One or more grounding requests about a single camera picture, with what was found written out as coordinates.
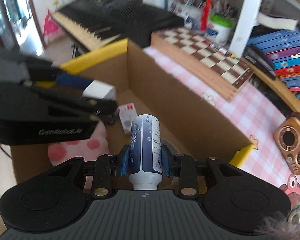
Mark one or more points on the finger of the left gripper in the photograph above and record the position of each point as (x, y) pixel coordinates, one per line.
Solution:
(73, 81)
(97, 106)

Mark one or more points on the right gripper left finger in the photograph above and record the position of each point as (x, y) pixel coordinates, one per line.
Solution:
(107, 167)

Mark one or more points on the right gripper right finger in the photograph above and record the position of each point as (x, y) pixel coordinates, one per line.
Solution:
(183, 167)

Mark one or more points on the white charger plug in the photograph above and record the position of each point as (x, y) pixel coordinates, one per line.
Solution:
(100, 90)

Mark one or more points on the pink plush toy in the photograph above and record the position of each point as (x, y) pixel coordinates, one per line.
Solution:
(89, 149)

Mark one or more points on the white red small box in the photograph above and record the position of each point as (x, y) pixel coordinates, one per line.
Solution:
(126, 115)

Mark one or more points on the yellow cardboard box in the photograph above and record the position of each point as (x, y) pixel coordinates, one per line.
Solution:
(187, 122)

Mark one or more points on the black electronic keyboard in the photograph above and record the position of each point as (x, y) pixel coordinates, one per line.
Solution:
(93, 24)

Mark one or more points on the pink checkered table mat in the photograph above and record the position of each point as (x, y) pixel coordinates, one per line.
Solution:
(254, 115)

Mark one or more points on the wooden chess board box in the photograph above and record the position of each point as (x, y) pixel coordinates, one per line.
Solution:
(224, 73)

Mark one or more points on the brown retro radio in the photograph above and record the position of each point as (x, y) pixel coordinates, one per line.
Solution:
(287, 138)

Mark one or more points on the white pen holder cup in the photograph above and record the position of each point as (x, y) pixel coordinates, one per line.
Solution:
(218, 29)

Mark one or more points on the row of leaning books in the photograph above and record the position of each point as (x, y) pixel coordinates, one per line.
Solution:
(277, 54)

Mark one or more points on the red tassel ornament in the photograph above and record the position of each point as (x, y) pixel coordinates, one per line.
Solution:
(208, 4)

